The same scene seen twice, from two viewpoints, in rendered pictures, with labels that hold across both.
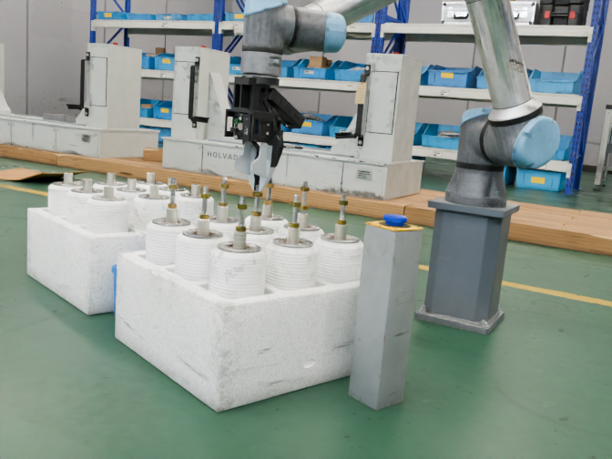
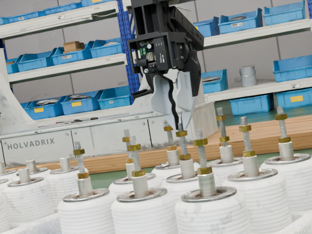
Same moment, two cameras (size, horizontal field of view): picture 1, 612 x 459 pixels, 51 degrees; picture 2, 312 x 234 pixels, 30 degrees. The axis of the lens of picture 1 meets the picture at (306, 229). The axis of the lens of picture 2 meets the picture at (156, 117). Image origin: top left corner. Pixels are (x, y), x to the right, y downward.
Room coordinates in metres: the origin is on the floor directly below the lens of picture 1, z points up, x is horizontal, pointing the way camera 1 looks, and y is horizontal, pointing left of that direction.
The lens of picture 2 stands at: (0.34, 0.29, 0.41)
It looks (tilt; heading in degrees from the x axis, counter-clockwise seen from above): 3 degrees down; 351
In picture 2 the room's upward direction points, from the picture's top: 9 degrees counter-clockwise
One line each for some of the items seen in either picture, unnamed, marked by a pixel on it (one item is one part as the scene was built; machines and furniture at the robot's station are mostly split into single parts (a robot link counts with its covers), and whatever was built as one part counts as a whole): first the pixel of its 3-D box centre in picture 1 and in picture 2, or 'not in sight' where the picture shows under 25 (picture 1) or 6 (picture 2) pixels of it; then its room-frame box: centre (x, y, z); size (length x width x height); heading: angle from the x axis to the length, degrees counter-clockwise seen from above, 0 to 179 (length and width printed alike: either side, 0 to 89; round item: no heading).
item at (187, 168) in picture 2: (255, 224); (187, 169); (1.25, 0.10, 0.26); 0.02 x 0.02 x 0.03
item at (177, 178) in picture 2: (255, 230); (188, 177); (1.25, 0.10, 0.25); 0.08 x 0.08 x 0.01
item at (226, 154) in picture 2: (302, 221); (226, 155); (1.32, 0.01, 0.26); 0.02 x 0.02 x 0.03
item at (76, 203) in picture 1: (86, 227); not in sight; (1.58, 0.54, 0.16); 0.10 x 0.10 x 0.18
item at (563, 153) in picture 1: (547, 146); (294, 68); (5.63, -2.01, 0.36); 0.50 x 0.38 x 0.21; 152
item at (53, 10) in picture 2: not in sight; (69, 9); (6.66, -0.02, 1.37); 0.50 x 0.38 x 0.11; 153
